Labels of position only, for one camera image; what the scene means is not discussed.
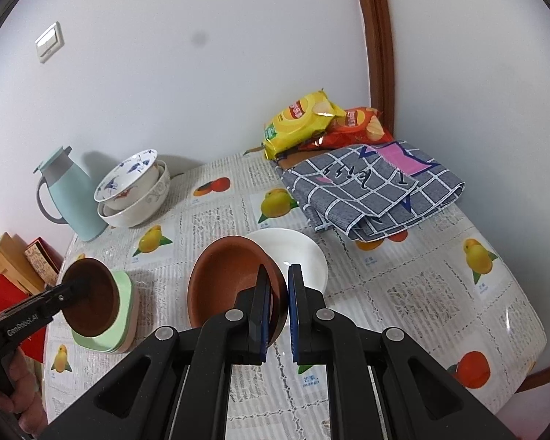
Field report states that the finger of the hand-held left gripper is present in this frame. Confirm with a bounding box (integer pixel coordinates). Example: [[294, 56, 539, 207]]
[[41, 279, 87, 317]]

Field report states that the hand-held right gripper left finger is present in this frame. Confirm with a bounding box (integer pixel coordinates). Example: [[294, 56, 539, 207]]
[[37, 263, 273, 440]]

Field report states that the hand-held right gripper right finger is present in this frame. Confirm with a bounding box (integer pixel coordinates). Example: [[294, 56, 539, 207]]
[[288, 263, 516, 440]]

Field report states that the small brown clay bowl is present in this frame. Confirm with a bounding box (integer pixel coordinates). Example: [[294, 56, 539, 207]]
[[60, 258, 121, 337], [187, 235, 289, 347]]

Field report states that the green rectangular plate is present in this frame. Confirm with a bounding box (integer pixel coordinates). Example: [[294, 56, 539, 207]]
[[71, 270, 135, 353]]

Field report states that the plain white bowl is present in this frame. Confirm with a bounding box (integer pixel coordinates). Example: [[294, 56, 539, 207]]
[[244, 228, 328, 294]]

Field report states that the pink rectangular plate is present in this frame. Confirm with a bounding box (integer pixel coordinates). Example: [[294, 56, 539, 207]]
[[110, 277, 141, 355]]

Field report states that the person's left hand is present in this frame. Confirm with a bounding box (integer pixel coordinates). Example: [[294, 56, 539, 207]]
[[0, 351, 49, 438]]

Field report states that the red paper bag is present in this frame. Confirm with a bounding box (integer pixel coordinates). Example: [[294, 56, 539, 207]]
[[0, 272, 47, 363]]

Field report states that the brown patterned box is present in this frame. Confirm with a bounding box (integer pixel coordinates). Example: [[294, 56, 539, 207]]
[[24, 237, 65, 287]]

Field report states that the fruit print tablecloth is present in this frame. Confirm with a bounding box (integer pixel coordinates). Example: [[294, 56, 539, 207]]
[[43, 149, 547, 440]]

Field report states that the light blue thermos jug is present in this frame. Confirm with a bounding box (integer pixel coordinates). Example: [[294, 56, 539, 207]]
[[33, 146, 108, 243]]

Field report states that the large embossed white bowl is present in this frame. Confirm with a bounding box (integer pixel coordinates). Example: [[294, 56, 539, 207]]
[[97, 160, 171, 228]]

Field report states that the blue patterned porcelain bowl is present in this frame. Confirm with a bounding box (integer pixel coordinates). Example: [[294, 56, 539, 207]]
[[94, 149, 160, 214]]

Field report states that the grey checked cloth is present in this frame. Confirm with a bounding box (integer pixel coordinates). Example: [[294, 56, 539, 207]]
[[279, 141, 467, 243]]

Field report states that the yellow chip bag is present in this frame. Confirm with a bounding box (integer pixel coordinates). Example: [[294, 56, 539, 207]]
[[263, 91, 347, 161]]

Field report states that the orange chip bag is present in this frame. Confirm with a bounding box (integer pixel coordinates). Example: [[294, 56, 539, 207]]
[[298, 106, 394, 151]]

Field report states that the brown wooden baseboard trim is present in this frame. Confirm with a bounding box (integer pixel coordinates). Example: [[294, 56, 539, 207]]
[[516, 341, 550, 394]]

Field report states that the white light switch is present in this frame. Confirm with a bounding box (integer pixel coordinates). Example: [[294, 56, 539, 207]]
[[34, 21, 66, 64]]

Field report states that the brown wooden door frame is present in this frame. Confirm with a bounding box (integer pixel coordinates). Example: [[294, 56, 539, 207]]
[[352, 0, 397, 143]]

